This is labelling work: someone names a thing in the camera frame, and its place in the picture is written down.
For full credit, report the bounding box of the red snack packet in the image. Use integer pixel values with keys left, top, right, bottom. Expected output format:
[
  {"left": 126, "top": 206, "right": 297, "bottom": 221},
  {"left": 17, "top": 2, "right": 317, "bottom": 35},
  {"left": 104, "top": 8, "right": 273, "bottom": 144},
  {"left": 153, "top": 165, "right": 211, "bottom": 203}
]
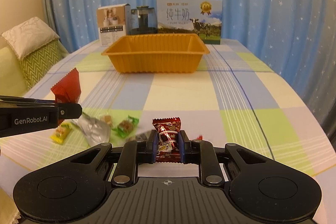
[{"left": 51, "top": 68, "right": 82, "bottom": 124}]

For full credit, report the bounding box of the dark red candy wrapper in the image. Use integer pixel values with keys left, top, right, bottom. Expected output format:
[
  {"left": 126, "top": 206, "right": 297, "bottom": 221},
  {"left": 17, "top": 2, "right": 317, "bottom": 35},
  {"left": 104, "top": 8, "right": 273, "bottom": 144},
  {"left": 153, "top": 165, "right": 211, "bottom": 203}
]
[{"left": 152, "top": 117, "right": 181, "bottom": 163}]

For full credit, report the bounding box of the silver foil snack packet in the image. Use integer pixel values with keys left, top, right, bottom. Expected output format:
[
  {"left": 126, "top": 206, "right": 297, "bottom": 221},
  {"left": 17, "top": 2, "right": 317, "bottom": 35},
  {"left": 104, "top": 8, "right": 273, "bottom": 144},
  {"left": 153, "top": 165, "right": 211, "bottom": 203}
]
[{"left": 71, "top": 113, "right": 111, "bottom": 147}]

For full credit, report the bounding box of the dark candy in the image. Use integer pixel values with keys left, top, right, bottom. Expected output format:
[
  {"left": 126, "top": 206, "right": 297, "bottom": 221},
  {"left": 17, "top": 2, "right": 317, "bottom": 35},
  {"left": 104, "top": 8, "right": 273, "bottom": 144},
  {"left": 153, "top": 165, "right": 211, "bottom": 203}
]
[{"left": 126, "top": 130, "right": 151, "bottom": 142}]

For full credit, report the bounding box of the white and green cushion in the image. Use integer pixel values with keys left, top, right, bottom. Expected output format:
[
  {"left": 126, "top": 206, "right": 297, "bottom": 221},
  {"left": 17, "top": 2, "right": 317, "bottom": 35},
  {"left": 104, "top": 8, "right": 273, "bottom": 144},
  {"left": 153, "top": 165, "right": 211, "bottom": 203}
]
[{"left": 1, "top": 16, "right": 68, "bottom": 89}]

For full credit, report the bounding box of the small tan candy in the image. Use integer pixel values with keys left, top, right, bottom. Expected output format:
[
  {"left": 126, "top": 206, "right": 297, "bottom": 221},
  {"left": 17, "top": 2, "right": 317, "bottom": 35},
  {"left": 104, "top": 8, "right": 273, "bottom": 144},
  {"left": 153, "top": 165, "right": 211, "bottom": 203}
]
[{"left": 100, "top": 114, "right": 113, "bottom": 127}]

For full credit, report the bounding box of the pure milk carton box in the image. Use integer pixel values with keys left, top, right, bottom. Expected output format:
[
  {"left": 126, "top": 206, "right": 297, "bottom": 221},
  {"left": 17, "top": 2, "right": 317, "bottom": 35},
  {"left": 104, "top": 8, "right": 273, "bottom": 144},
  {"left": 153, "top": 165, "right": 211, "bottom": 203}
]
[{"left": 157, "top": 0, "right": 223, "bottom": 44}]

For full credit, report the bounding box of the orange plastic tray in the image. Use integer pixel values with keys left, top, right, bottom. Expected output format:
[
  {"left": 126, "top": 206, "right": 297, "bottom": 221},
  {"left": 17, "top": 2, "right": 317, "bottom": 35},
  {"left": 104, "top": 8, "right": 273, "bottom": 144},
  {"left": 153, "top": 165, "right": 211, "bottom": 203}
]
[{"left": 101, "top": 34, "right": 210, "bottom": 73}]

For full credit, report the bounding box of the checkered tablecloth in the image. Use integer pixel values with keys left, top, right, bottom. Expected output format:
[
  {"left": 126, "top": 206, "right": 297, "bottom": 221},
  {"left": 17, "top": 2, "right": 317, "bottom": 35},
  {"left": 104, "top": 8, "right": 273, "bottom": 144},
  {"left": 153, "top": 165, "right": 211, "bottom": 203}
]
[{"left": 0, "top": 37, "right": 336, "bottom": 224}]

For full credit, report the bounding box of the white humidifier product box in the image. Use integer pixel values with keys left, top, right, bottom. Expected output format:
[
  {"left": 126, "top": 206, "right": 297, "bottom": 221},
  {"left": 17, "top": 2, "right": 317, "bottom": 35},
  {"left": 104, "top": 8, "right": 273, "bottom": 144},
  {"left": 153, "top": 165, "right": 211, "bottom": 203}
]
[{"left": 96, "top": 3, "right": 131, "bottom": 46}]

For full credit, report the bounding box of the green candy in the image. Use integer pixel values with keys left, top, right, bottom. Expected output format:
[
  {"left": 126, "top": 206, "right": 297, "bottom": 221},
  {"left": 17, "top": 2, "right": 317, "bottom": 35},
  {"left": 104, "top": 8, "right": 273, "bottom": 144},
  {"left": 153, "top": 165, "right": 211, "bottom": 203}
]
[{"left": 112, "top": 116, "right": 139, "bottom": 138}]

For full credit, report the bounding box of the yellow candy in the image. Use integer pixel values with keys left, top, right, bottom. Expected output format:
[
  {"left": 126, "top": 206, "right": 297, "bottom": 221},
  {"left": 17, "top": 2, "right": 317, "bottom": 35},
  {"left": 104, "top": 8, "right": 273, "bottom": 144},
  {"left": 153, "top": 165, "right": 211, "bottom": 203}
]
[{"left": 50, "top": 123, "right": 72, "bottom": 144}]

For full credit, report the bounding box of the small red candy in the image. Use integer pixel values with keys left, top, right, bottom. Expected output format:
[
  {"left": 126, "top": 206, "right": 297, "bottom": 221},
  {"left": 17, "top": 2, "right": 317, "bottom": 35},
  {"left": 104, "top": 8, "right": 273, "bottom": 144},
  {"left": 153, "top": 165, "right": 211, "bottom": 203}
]
[{"left": 194, "top": 135, "right": 203, "bottom": 140}]

